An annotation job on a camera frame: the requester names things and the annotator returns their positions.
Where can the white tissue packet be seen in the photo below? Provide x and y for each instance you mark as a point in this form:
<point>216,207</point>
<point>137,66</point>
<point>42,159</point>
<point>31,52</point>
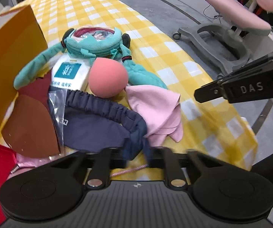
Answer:
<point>67,72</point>

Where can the teal plush pouch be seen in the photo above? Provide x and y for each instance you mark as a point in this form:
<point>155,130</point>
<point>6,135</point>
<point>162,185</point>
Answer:
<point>96,45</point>

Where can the orange cardboard box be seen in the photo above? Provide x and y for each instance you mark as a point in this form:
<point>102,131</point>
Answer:
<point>8,52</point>

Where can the navy elastic headband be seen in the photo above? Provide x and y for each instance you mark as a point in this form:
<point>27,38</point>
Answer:
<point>98,123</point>

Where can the pink office chair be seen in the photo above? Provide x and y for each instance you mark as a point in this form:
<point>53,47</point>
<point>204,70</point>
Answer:
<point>233,11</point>

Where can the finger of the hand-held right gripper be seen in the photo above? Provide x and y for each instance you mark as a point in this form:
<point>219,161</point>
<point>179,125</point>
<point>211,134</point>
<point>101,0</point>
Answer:
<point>245,87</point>

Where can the yellow checked tablecloth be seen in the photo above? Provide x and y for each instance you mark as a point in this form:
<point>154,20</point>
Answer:
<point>150,40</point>

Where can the clear plastic bag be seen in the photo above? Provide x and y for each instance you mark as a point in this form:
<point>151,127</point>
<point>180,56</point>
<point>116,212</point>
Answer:
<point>55,104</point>

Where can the pink makeup sponge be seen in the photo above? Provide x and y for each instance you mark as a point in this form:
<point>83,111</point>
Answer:
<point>108,77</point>

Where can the pink satin cloth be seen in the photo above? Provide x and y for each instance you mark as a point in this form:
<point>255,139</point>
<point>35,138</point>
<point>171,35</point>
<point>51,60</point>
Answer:
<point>29,162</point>

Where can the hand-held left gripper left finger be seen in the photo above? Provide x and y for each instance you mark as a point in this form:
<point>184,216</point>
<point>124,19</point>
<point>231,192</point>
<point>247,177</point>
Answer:
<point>103,159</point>

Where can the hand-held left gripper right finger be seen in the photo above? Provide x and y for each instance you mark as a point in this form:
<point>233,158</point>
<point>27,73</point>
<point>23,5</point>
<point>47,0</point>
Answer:
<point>170,161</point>

